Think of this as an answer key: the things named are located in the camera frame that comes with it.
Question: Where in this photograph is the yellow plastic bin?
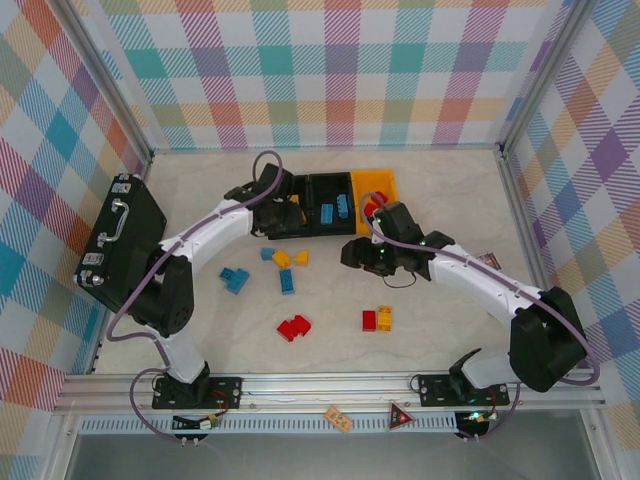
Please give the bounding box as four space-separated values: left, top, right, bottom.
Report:
349 169 400 235

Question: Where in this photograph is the orange paper tag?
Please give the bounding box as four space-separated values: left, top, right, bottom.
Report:
323 405 354 432

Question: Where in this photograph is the red triangle sign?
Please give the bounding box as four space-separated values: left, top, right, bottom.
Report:
388 401 414 431

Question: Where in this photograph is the thin black cable loop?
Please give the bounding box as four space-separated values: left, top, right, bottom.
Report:
383 267 419 290

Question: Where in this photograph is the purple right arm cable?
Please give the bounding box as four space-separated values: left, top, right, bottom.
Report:
359 192 601 444

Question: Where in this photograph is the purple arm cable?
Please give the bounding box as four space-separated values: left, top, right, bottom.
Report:
359 192 601 444
105 149 285 446

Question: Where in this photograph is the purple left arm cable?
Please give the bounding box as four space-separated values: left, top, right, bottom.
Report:
105 149 285 446

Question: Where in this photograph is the aluminium back rail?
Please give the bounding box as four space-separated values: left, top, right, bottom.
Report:
148 143 504 155

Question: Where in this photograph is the aluminium side rail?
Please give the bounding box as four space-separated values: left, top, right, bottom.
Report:
492 142 571 371

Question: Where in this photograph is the aluminium mounting rail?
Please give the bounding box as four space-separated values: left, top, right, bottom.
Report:
49 368 607 416

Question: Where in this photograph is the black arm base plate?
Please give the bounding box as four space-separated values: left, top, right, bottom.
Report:
416 373 511 407
151 375 244 412

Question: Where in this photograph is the black case with metal handle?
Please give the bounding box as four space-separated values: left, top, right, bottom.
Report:
73 173 169 314

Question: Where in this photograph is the small wired connector board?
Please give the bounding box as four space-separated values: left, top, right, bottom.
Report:
455 408 499 437
171 412 224 434

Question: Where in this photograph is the slotted grey cable duct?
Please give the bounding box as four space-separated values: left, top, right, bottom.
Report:
79 416 464 436

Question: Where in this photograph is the aluminium frame post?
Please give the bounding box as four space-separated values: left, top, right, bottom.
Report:
58 0 154 174
497 0 599 156

